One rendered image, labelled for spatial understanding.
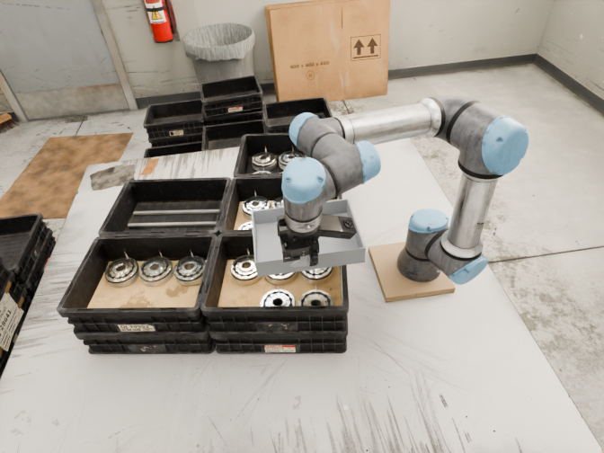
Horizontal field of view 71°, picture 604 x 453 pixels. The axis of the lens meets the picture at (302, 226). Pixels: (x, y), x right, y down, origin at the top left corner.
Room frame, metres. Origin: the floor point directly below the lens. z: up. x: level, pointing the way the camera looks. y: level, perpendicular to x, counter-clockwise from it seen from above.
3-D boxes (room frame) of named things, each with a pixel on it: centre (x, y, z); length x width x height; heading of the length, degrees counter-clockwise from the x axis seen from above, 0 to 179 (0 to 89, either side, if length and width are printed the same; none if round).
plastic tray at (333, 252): (0.80, -0.01, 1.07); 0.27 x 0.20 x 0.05; 95
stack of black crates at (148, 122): (2.72, 0.81, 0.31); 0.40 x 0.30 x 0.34; 95
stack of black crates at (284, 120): (2.40, -0.02, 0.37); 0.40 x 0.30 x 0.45; 95
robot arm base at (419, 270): (0.97, -0.39, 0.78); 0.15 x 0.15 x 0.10
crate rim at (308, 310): (0.83, 0.08, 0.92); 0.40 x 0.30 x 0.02; 85
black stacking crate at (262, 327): (0.83, 0.08, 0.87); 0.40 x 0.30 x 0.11; 85
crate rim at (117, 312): (0.86, 0.48, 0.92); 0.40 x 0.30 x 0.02; 85
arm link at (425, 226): (0.96, -0.40, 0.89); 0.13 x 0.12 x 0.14; 26
